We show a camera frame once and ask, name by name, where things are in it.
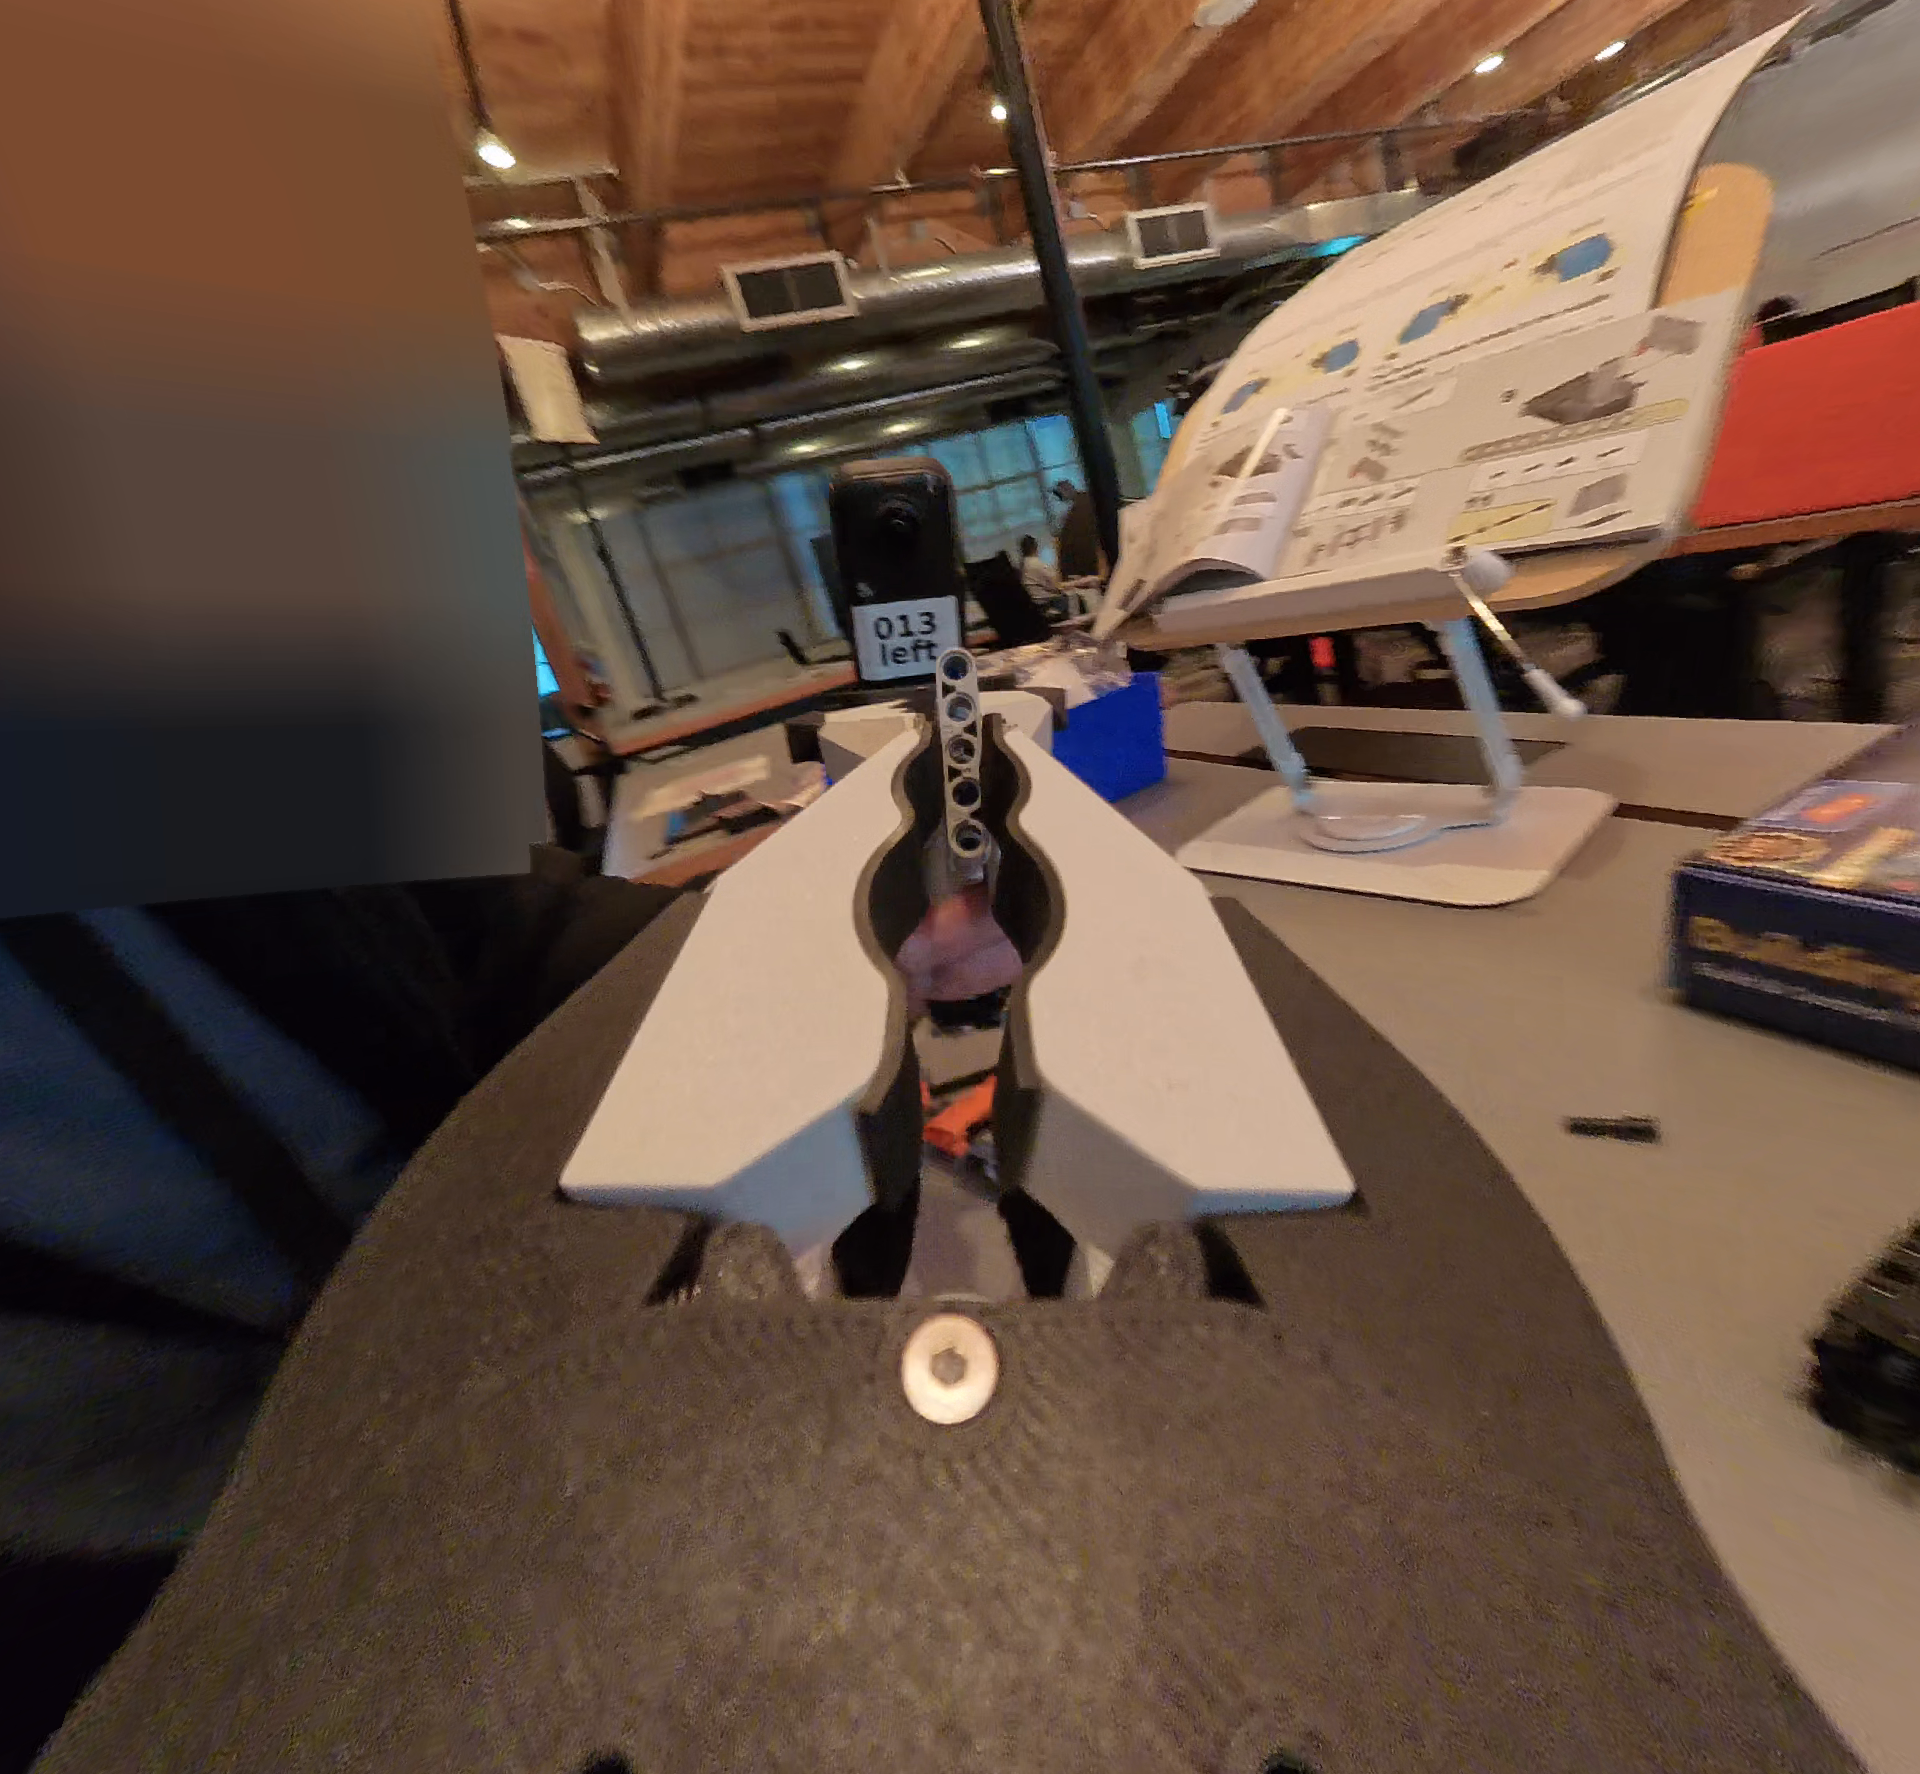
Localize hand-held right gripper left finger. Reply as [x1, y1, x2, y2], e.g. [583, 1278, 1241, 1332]
[559, 734, 956, 1304]

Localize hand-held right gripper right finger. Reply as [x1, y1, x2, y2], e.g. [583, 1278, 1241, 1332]
[967, 734, 1358, 1304]

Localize black holed beam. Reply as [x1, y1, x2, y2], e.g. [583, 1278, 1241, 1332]
[924, 646, 996, 870]

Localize blue plastic bin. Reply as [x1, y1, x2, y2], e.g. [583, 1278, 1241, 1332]
[1051, 674, 1172, 805]

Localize small orange connector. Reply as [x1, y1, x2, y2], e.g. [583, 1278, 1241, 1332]
[919, 1079, 999, 1166]

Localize person's left hand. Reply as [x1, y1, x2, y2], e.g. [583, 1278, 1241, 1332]
[899, 889, 1024, 1026]

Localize white book stand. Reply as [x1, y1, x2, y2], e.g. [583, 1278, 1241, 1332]
[1124, 156, 1772, 914]

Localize black steel pillar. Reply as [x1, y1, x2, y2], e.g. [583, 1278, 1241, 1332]
[953, 0, 1128, 562]

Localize hanging sign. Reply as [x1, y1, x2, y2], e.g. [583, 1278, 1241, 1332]
[496, 336, 602, 448]

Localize instruction booklet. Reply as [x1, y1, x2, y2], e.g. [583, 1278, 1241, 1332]
[1094, 21, 1803, 644]

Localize person's dark clothing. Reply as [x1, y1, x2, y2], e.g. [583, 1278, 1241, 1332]
[0, 878, 708, 1716]

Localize robot kit box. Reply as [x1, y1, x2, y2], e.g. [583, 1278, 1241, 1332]
[1674, 726, 1920, 1072]

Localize red panel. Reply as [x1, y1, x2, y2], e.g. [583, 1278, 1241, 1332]
[1685, 305, 1920, 551]

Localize silver air duct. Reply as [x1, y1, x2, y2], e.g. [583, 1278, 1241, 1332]
[569, 192, 1413, 389]

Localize black base plate assembly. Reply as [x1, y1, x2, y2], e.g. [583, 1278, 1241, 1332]
[1799, 1218, 1920, 1477]

